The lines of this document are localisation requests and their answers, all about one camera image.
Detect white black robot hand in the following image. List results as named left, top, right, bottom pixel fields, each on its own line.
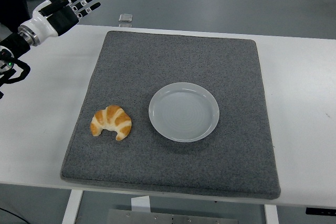
left=30, top=0, right=102, bottom=38

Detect golden croissant bread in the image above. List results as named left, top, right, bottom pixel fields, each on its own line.
left=90, top=104, right=132, bottom=142

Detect pale grey round plate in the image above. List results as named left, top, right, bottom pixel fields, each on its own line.
left=148, top=82, right=220, bottom=143

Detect small clear floor box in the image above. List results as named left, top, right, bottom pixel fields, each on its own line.
left=118, top=13, right=134, bottom=23

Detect grey felt mat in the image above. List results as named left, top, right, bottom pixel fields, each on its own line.
left=60, top=30, right=281, bottom=200

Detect white table leg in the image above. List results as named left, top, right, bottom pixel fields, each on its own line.
left=61, top=189, right=84, bottom=224
left=264, top=204, right=279, bottom=224

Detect white paper label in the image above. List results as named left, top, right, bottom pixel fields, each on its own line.
left=130, top=196, right=151, bottom=213

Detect black table control panel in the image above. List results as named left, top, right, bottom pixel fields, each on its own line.
left=306, top=207, right=336, bottom=216

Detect black floor cable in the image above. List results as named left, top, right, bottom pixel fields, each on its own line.
left=0, top=207, right=28, bottom=224

